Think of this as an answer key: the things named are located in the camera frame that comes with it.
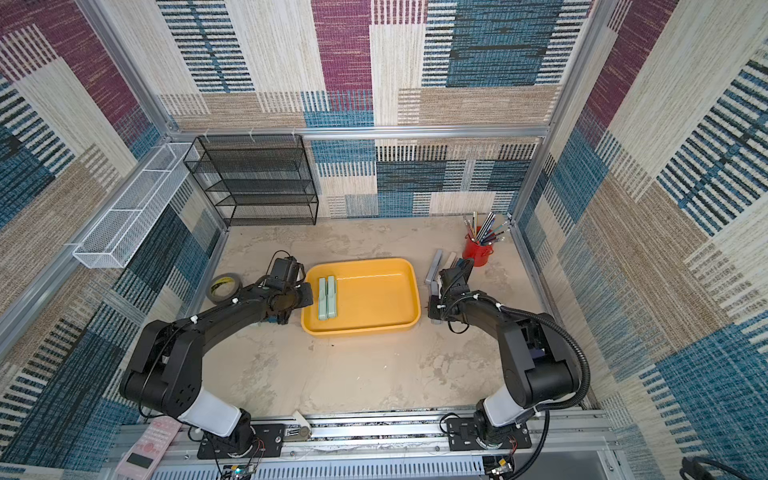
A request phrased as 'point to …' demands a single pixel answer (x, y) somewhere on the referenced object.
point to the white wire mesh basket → (110, 244)
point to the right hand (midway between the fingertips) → (438, 312)
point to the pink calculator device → (145, 456)
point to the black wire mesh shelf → (256, 180)
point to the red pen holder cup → (478, 253)
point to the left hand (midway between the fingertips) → (310, 293)
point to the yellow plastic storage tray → (374, 296)
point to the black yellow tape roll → (223, 287)
